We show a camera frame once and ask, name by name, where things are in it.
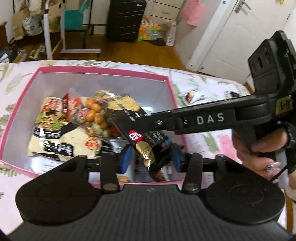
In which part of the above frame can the small white snack bar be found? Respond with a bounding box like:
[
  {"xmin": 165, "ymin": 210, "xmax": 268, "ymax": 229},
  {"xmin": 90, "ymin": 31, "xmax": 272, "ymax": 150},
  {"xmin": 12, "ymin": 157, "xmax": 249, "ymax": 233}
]
[{"xmin": 185, "ymin": 90, "xmax": 206, "ymax": 104}]

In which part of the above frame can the teal bag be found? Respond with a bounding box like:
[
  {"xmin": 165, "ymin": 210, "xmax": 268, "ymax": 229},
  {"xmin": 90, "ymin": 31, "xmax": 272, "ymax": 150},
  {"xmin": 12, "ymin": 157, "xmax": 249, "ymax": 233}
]
[{"xmin": 63, "ymin": 0, "xmax": 88, "ymax": 31}]

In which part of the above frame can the mixed nuts clear bag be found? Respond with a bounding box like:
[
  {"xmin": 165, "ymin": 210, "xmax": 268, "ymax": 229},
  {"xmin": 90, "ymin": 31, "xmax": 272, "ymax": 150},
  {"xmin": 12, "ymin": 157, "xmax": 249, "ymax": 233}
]
[{"xmin": 62, "ymin": 89, "xmax": 121, "ymax": 139}]

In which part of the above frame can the white rolling side table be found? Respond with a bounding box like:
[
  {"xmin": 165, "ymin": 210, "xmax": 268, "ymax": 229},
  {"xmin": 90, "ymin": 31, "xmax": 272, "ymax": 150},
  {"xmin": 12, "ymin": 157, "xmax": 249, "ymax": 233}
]
[{"xmin": 43, "ymin": 0, "xmax": 101, "ymax": 60}]

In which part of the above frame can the pink cardboard box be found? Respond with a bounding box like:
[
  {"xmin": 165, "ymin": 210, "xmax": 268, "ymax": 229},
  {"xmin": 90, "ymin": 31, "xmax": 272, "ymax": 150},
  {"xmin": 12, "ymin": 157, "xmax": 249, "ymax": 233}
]
[{"xmin": 1, "ymin": 66, "xmax": 177, "ymax": 178}]

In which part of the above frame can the cream noodle snack bag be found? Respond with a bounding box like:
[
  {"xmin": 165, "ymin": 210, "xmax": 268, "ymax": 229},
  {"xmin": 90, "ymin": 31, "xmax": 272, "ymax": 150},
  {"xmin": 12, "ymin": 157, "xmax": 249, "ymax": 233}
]
[{"xmin": 27, "ymin": 97, "xmax": 102, "ymax": 162}]

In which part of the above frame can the person's right hand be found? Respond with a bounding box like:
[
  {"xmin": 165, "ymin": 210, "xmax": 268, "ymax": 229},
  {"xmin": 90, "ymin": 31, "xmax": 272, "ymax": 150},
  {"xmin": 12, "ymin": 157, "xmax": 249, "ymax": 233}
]
[{"xmin": 232, "ymin": 123, "xmax": 295, "ymax": 187}]

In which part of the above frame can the pink hanging cloth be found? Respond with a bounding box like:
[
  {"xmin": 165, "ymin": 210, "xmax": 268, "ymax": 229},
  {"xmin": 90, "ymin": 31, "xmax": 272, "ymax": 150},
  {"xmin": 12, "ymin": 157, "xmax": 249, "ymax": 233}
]
[{"xmin": 181, "ymin": 0, "xmax": 206, "ymax": 27}]

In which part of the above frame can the black gold cracker packet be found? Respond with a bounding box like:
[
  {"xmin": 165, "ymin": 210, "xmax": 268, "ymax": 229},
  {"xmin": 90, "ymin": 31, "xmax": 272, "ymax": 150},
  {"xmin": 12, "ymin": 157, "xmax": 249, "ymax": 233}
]
[{"xmin": 106, "ymin": 95, "xmax": 172, "ymax": 182}]

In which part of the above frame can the white wardrobe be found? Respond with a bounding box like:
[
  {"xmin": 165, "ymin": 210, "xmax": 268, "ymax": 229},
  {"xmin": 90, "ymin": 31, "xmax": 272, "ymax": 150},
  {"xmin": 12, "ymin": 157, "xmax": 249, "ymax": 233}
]
[{"xmin": 144, "ymin": 0, "xmax": 184, "ymax": 25}]

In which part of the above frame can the black suitcase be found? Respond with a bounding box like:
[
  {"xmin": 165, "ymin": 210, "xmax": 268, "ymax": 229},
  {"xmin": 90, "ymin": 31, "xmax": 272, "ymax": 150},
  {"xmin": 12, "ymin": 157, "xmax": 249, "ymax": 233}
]
[{"xmin": 106, "ymin": 0, "xmax": 147, "ymax": 43}]

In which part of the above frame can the white door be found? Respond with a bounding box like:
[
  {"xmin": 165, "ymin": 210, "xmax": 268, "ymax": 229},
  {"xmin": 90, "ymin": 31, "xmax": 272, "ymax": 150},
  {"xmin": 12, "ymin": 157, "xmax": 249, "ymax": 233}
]
[{"xmin": 199, "ymin": 0, "xmax": 295, "ymax": 84}]

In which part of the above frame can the colourful cardboard box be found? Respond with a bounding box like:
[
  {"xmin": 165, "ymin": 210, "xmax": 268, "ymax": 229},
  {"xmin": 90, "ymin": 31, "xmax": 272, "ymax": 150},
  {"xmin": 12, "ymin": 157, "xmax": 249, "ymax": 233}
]
[{"xmin": 137, "ymin": 16, "xmax": 166, "ymax": 41}]

